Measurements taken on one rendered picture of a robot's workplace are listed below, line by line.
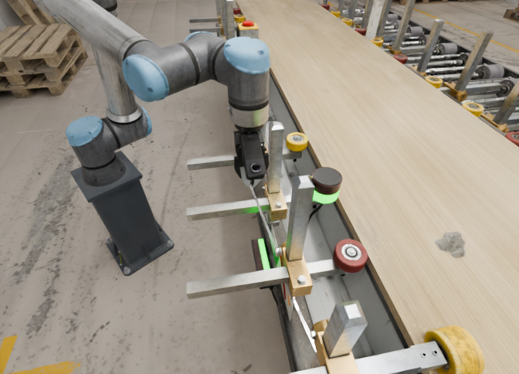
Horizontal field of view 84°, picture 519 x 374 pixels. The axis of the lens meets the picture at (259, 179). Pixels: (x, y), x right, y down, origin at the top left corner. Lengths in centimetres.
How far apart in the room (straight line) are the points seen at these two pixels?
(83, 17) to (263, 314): 142
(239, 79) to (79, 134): 91
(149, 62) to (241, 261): 138
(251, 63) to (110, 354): 149
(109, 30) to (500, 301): 103
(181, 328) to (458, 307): 125
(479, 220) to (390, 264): 32
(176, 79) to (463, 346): 71
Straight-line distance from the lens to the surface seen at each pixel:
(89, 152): 142
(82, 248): 214
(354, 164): 102
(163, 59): 63
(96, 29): 79
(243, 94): 62
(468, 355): 67
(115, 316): 180
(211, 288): 75
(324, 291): 103
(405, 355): 64
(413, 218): 92
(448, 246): 89
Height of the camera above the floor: 153
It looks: 43 degrees down
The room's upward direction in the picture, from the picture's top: straight up
